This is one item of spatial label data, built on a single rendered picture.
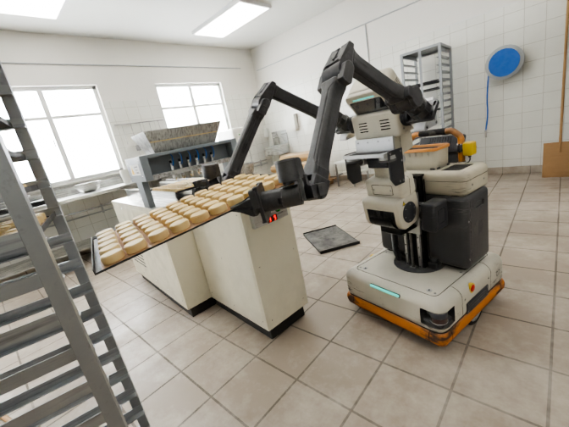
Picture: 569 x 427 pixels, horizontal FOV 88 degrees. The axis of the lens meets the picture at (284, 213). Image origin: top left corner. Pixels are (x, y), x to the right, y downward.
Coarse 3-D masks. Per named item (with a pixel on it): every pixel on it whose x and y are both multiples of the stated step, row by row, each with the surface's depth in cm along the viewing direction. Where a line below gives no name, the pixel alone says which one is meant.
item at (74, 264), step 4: (72, 260) 96; (76, 260) 97; (80, 260) 97; (60, 264) 94; (64, 264) 95; (68, 264) 96; (72, 264) 96; (76, 264) 97; (80, 264) 98; (60, 268) 95; (64, 268) 95; (68, 268) 96; (72, 268) 96; (76, 268) 96; (80, 268) 96; (64, 272) 94; (68, 272) 94; (20, 276) 89; (24, 276) 90; (28, 276) 90; (8, 280) 88; (12, 280) 88; (0, 284) 87; (4, 284) 88
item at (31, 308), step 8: (72, 288) 97; (80, 288) 98; (88, 288) 100; (72, 296) 97; (80, 296) 96; (32, 304) 92; (40, 304) 93; (48, 304) 94; (8, 312) 89; (16, 312) 90; (24, 312) 91; (32, 312) 91; (0, 320) 88; (8, 320) 89; (16, 320) 88
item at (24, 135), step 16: (0, 64) 82; (0, 80) 82; (16, 112) 85; (32, 144) 87; (32, 160) 88; (48, 192) 91; (64, 224) 94; (80, 272) 98; (96, 304) 102; (96, 320) 102; (112, 336) 106; (128, 384) 111; (144, 416) 115
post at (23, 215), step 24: (0, 144) 51; (0, 168) 52; (0, 192) 52; (24, 192) 55; (24, 216) 54; (24, 240) 54; (48, 264) 57; (48, 288) 57; (72, 312) 60; (72, 336) 60; (96, 360) 63; (96, 384) 64
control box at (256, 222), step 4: (284, 208) 165; (272, 212) 159; (276, 212) 161; (280, 212) 163; (284, 212) 165; (256, 216) 152; (260, 216) 154; (272, 216) 159; (276, 216) 161; (280, 216) 163; (252, 220) 151; (256, 220) 152; (260, 220) 154; (268, 220) 157; (272, 220) 159; (252, 224) 153; (256, 224) 152; (260, 224) 154; (264, 224) 156; (252, 228) 154; (256, 228) 152
